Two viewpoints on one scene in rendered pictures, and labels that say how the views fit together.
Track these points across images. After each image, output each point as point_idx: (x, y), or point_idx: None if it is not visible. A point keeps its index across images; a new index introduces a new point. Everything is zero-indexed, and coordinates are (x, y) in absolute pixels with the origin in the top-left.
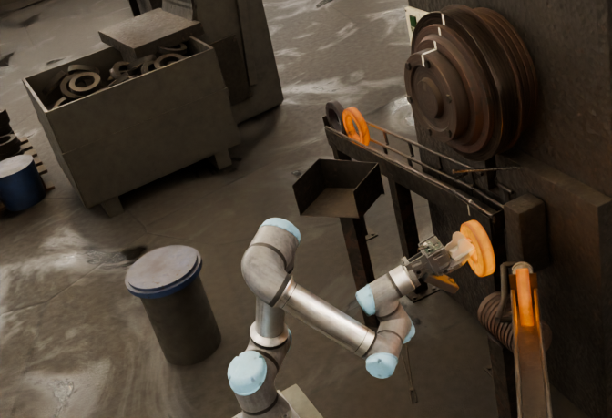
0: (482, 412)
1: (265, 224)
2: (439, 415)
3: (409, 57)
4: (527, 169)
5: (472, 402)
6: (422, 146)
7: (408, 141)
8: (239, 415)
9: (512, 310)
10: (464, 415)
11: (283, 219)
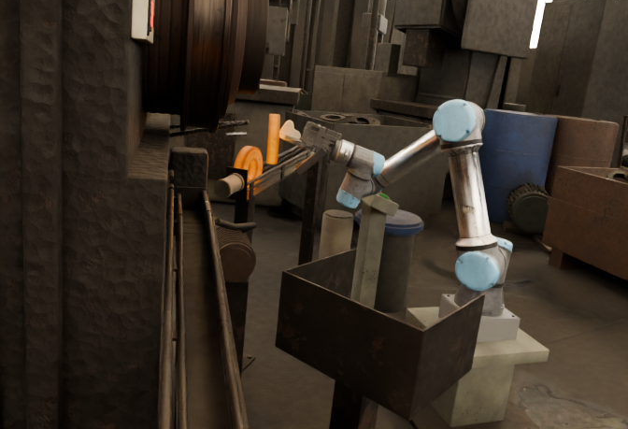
0: (247, 415)
1: (465, 101)
2: (292, 428)
3: None
4: (169, 124)
5: (249, 427)
6: (170, 262)
7: (172, 296)
8: (511, 317)
9: (261, 175)
10: (266, 419)
11: (448, 101)
